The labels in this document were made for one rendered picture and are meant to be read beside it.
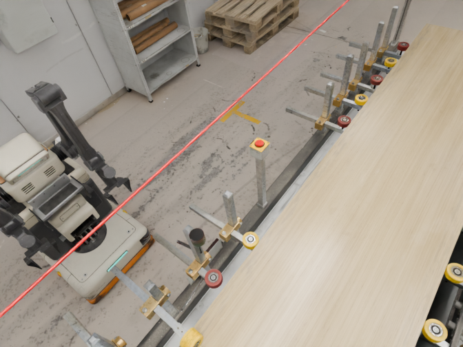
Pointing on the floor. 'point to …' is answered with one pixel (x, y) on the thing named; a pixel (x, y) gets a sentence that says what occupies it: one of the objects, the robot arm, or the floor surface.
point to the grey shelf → (154, 58)
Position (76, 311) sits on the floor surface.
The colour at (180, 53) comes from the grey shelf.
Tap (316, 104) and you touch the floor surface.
